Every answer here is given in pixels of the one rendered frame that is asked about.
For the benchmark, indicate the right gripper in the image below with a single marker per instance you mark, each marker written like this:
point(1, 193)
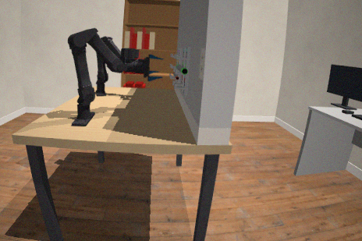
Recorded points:
point(143, 67)

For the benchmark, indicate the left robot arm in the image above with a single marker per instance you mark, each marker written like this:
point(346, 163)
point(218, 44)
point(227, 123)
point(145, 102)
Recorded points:
point(102, 72)

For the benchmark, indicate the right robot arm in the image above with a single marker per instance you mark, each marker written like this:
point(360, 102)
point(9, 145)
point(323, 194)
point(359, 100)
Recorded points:
point(77, 43)

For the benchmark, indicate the grey metal bar with green ends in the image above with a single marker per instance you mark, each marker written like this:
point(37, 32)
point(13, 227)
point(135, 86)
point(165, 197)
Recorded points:
point(183, 70)

